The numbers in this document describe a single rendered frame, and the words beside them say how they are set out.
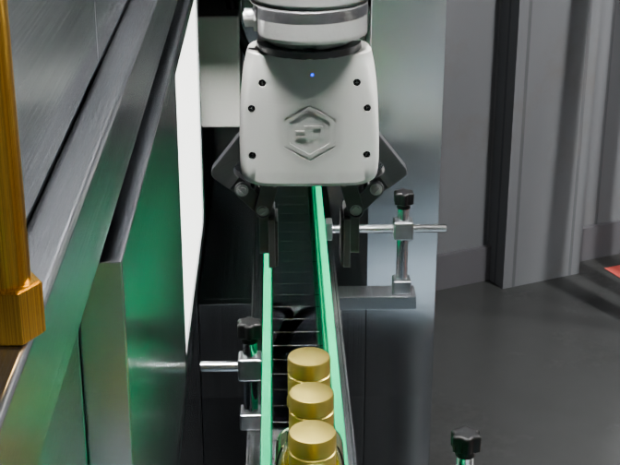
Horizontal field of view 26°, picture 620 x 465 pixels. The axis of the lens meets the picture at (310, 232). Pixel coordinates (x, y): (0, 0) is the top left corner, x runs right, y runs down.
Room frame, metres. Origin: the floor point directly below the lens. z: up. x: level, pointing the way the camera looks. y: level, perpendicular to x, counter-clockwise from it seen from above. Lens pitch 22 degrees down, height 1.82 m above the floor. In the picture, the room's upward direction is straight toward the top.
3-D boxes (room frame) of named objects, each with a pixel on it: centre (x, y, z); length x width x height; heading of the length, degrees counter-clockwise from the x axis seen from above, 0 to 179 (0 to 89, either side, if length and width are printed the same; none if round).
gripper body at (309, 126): (0.94, 0.00, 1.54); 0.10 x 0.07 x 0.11; 91
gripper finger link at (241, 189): (0.94, 0.04, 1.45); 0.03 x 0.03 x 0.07; 1
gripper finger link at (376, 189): (0.94, -0.04, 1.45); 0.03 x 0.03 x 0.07; 1
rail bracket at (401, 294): (1.72, -0.10, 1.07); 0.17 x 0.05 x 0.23; 91
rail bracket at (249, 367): (1.32, 0.09, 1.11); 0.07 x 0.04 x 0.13; 91
